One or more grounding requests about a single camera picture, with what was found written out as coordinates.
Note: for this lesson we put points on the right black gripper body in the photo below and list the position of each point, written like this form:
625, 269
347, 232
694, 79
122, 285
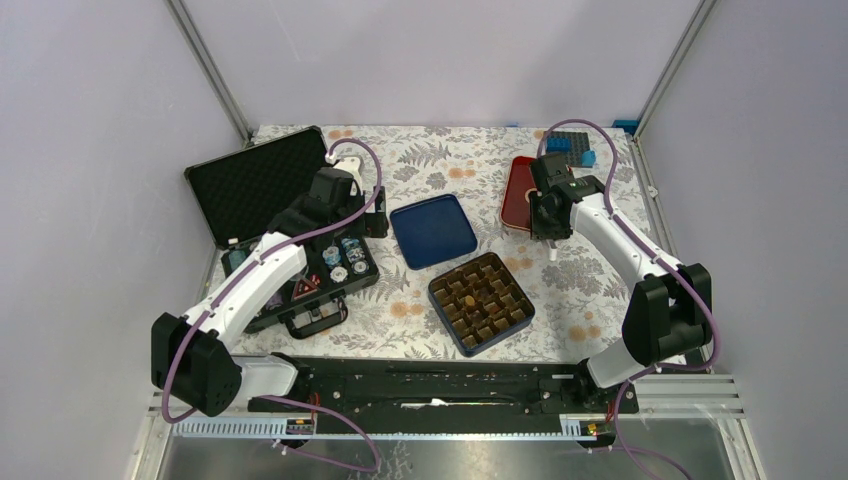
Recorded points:
543, 227

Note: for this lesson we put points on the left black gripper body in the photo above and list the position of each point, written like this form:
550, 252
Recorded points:
371, 224

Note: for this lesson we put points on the blue tin lid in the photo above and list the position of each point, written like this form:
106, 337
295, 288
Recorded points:
432, 231

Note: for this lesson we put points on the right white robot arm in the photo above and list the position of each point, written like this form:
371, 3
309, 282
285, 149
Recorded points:
670, 303

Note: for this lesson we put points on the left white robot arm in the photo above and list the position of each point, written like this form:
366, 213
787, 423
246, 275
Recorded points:
191, 358

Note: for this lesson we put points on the blue chocolate tin box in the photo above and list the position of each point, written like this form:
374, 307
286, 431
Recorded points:
493, 318

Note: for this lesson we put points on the red square tray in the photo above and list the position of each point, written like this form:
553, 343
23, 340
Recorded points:
515, 206

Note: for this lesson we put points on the blue lego brick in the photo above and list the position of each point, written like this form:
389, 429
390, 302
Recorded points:
588, 159

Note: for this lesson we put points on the grey lego baseplate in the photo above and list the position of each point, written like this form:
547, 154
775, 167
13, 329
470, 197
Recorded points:
570, 144

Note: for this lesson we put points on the black poker chip case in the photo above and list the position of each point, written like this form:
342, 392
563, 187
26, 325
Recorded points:
245, 193

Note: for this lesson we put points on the red triangle card box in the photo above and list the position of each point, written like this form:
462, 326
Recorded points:
305, 287

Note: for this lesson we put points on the floral tablecloth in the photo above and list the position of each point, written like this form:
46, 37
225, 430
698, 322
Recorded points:
580, 300

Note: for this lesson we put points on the blue corner bracket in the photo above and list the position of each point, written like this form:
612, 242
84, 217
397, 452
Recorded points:
628, 126

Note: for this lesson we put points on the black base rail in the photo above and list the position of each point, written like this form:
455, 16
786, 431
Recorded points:
451, 397

